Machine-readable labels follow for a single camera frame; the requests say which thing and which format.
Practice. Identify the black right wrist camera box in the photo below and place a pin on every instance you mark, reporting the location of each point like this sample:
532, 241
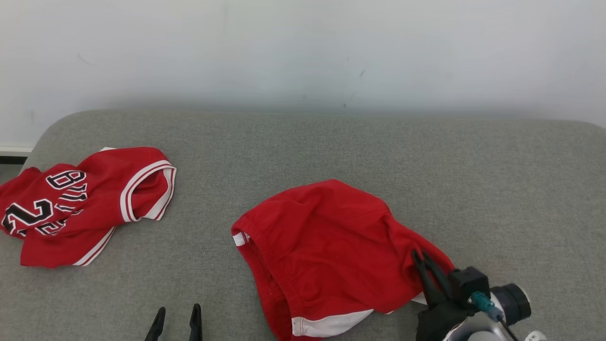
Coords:
468, 282

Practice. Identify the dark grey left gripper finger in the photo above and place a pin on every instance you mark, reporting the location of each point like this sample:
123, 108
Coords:
156, 329
196, 327

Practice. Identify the white wall baseboard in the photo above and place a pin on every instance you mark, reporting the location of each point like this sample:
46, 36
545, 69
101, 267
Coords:
14, 150

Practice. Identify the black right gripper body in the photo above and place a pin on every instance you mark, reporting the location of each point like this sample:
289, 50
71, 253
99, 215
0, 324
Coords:
438, 322

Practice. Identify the red Bulls 23 jersey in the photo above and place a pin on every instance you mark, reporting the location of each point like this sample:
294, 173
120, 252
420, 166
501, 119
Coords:
99, 203

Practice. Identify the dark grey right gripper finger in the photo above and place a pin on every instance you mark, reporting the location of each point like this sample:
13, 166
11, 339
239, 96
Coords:
440, 279
426, 284

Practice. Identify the red shorts with white trim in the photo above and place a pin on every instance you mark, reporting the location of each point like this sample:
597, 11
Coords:
331, 246

